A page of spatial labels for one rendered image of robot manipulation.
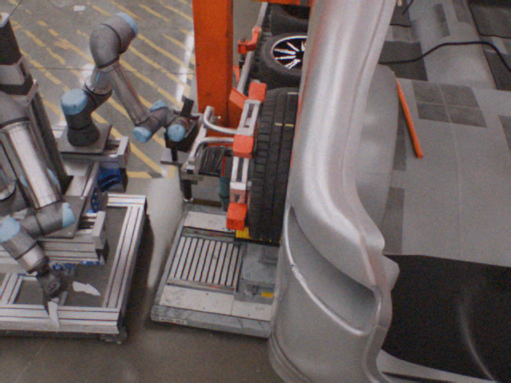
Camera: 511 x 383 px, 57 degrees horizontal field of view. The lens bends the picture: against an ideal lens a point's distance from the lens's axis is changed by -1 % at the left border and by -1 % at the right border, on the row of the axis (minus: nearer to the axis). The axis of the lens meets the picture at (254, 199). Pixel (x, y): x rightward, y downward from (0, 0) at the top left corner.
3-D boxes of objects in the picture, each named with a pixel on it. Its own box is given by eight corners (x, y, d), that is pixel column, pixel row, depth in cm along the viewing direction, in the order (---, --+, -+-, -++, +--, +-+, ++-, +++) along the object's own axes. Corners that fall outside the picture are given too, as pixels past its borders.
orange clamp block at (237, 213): (247, 215, 197) (244, 231, 191) (228, 212, 198) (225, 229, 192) (247, 203, 192) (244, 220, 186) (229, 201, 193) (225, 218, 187)
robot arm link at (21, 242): (12, 214, 141) (11, 215, 133) (37, 242, 144) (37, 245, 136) (-11, 230, 138) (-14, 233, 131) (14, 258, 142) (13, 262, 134)
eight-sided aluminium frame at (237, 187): (243, 249, 215) (247, 160, 175) (228, 246, 215) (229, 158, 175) (259, 167, 251) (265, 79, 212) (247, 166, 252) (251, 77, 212)
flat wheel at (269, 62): (249, 62, 380) (250, 34, 362) (325, 54, 393) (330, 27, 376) (272, 111, 337) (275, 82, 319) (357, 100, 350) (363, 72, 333)
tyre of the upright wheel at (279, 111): (303, 254, 179) (326, 81, 178) (242, 246, 181) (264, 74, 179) (299, 238, 245) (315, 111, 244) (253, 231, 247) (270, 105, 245)
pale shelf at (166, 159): (189, 167, 272) (188, 163, 270) (160, 163, 273) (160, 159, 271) (204, 122, 301) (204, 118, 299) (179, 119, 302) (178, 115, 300)
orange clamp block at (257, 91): (264, 104, 208) (267, 84, 208) (247, 101, 209) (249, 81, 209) (265, 106, 215) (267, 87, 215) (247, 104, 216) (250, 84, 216)
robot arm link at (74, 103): (60, 123, 217) (52, 99, 207) (79, 108, 225) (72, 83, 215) (81, 131, 214) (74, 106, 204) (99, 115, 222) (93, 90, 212)
